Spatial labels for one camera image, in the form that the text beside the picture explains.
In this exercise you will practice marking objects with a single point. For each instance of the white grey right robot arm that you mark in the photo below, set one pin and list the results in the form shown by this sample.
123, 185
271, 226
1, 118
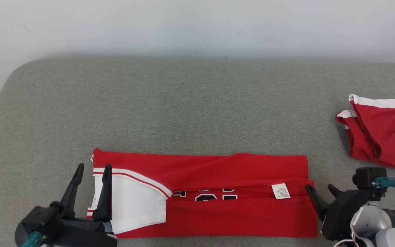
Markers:
375, 223

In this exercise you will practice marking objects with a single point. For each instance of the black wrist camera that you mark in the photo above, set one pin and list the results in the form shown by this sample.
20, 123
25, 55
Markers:
369, 178
39, 221

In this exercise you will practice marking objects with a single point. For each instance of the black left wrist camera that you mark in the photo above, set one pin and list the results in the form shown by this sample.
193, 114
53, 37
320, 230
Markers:
39, 221

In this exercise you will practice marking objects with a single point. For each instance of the red shorts with white stripe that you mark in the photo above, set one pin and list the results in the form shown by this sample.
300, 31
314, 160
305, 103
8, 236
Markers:
386, 137

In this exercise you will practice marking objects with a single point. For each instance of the teal left camera connector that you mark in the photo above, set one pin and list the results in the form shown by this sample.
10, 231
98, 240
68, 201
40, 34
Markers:
32, 240

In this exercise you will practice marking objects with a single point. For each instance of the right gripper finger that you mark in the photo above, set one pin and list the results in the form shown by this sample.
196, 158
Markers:
319, 204
335, 192

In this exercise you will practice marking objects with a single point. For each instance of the teal right camera connector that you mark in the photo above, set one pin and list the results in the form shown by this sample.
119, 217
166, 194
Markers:
384, 182

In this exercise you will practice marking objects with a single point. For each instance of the teal camera connector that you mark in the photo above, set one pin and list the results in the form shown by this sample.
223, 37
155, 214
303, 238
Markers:
384, 182
32, 240

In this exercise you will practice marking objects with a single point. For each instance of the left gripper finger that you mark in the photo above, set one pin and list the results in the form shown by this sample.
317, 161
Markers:
72, 195
105, 199

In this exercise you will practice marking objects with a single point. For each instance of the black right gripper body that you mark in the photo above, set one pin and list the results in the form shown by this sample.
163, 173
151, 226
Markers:
338, 219

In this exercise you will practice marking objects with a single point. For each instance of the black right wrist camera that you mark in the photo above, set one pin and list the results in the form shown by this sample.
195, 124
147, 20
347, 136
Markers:
369, 178

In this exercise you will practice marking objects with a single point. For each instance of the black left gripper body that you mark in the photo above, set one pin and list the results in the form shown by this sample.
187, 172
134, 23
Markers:
84, 235

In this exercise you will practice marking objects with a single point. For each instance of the red Bulls basketball jersey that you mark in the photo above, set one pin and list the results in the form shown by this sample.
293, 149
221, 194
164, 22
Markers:
235, 216

